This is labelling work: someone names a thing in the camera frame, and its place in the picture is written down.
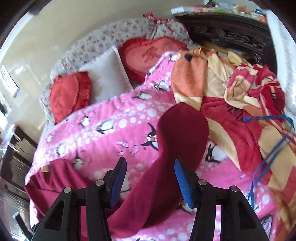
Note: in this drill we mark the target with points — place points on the white pillow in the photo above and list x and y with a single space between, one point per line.
108 76

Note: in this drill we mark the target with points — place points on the floral pillow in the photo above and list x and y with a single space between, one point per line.
114 34

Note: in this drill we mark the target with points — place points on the pink penguin blanket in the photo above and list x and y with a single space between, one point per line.
88 143

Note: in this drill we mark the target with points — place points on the small red heart cushion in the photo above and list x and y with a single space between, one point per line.
138 55

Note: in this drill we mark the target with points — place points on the dark wooden side table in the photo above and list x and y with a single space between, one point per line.
14 168

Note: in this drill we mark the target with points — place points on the large red heart cushion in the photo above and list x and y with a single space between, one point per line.
69 94

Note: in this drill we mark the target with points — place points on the dark carved wooden headboard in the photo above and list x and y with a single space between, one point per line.
239 33

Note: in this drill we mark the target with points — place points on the dark red fleece sweater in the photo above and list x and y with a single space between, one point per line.
182 132

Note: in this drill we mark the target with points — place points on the orange red patterned blanket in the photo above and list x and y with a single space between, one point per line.
244 106

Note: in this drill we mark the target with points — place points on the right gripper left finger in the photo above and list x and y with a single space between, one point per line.
62 221

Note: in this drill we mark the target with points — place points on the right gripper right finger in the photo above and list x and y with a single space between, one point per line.
238 219

